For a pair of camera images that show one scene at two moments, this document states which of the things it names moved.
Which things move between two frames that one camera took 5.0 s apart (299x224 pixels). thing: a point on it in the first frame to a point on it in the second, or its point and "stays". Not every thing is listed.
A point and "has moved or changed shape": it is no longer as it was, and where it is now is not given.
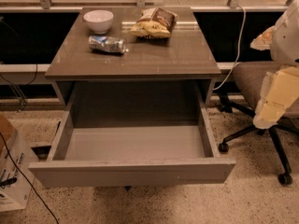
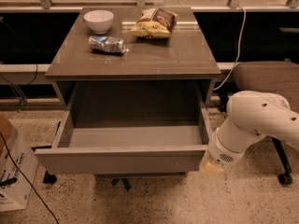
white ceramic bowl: [99, 21] stays
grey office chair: [249, 78] stays
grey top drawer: [134, 147] has moved or changed shape
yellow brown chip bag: [154, 22] stays
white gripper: [286, 39] to [220, 153]
